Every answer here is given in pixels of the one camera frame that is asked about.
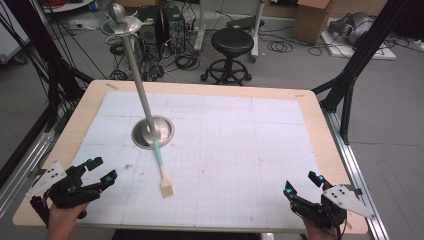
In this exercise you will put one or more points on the person's left hand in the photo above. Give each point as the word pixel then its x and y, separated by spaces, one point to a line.
pixel 63 221

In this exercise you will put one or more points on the grey bag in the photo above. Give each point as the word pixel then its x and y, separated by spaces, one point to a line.
pixel 353 26

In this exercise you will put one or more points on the black round stool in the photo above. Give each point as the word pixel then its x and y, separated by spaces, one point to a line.
pixel 231 43

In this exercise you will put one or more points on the white flat board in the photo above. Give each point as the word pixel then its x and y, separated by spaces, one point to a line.
pixel 376 51

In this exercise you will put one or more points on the person's right hand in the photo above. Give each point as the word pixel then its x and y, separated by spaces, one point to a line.
pixel 318 232

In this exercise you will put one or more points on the silver metal hanging stand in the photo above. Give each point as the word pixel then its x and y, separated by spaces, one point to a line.
pixel 151 130

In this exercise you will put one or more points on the white grid mat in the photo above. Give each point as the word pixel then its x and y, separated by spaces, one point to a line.
pixel 216 160

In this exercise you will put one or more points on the white stand leg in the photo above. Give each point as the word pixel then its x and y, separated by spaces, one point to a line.
pixel 199 26
pixel 257 33

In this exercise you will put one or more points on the black computer tower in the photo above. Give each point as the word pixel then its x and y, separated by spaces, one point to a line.
pixel 148 25
pixel 175 28

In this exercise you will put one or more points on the black metal frame stand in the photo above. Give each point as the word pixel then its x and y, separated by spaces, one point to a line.
pixel 50 66
pixel 360 56

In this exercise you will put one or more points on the aluminium rail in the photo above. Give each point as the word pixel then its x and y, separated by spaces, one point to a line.
pixel 356 170
pixel 23 166

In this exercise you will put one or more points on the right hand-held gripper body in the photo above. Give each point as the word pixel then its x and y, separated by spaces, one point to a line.
pixel 328 210

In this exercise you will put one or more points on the brown cardboard box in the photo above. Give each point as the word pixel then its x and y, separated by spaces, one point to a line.
pixel 313 20

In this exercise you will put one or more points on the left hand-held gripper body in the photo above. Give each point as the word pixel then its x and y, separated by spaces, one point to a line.
pixel 71 193

